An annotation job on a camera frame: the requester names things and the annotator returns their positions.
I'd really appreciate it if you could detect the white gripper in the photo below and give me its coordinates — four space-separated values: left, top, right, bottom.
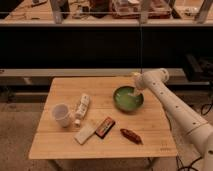
130 76 141 97

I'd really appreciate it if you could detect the red brown snack bar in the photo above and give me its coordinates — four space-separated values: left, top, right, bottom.
95 117 115 139

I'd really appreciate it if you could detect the white rectangular packet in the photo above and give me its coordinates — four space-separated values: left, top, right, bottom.
74 123 96 145

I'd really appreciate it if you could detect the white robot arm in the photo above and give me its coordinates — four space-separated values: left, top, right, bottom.
132 68 213 171

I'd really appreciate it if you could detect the green bowl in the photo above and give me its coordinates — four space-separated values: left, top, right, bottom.
113 86 144 112

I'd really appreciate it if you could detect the white tube bottle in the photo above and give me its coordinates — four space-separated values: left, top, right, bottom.
74 93 90 126

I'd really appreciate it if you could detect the wooden table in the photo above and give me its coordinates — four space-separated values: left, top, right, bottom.
29 77 177 159

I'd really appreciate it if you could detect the white plastic cup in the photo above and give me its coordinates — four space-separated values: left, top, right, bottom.
52 104 71 127

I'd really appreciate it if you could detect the long shelf bench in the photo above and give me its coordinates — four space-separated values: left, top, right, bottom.
0 0 213 27

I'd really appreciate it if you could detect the black cable on floor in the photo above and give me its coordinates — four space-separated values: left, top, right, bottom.
175 155 204 171

